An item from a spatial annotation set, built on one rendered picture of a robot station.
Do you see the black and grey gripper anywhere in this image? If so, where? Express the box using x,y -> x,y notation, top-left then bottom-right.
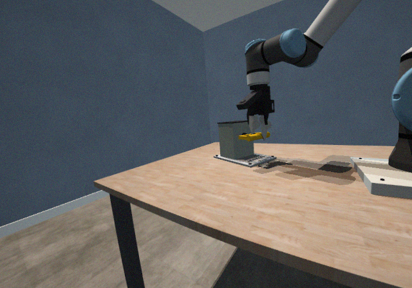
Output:
247,84 -> 275,140

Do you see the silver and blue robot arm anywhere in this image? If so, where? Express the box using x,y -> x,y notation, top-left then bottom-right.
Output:
236,0 -> 412,173

